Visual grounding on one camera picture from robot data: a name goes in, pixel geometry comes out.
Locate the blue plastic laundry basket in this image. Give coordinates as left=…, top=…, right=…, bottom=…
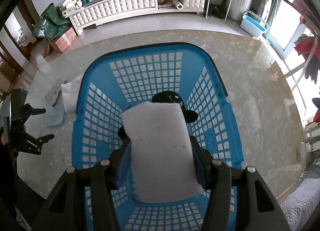
left=72, top=43, right=244, bottom=230

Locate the grey fuzzy cloth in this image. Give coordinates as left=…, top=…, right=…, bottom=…
left=45, top=78, right=66, bottom=106

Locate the white tufted TV cabinet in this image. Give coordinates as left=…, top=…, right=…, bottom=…
left=69, top=0, right=205, bottom=35

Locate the light blue storage bin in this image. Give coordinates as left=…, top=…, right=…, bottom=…
left=240, top=10, right=269, bottom=38

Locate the white paper roll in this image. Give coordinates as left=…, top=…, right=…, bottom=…
left=172, top=0, right=183, bottom=10

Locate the green plastic bag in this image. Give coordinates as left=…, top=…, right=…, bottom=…
left=32, top=3, right=71, bottom=40

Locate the white foam sheet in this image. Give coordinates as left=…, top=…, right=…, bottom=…
left=121, top=101, right=203, bottom=203

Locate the black plush toy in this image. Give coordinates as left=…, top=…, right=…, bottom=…
left=118, top=91, right=198, bottom=147

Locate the pink cardboard box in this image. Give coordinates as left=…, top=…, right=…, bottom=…
left=48, top=27, right=77, bottom=53

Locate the light blue cloth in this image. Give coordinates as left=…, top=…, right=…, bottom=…
left=46, top=102, right=65, bottom=128

